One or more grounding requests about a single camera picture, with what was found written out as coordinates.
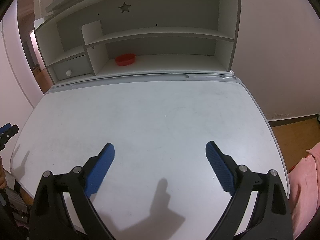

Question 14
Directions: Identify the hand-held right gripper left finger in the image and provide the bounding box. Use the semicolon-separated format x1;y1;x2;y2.
29;142;118;240

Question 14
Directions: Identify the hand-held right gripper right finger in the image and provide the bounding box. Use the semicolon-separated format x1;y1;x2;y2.
205;141;293;240

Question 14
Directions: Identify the white door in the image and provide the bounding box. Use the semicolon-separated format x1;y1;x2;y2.
0;2;43;108

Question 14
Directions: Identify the grey ribbed box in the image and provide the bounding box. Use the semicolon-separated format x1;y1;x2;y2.
5;187;33;221

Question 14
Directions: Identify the pink cloth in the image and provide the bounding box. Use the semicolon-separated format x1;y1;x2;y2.
287;141;320;240

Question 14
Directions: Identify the grey drawer with round knob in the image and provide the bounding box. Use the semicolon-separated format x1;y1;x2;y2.
53;55;92;81

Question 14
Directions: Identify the red bowl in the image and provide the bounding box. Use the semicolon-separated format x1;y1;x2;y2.
115;53;137;66

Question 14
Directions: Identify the white desk shelf unit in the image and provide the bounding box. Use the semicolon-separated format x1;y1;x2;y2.
34;0;242;85

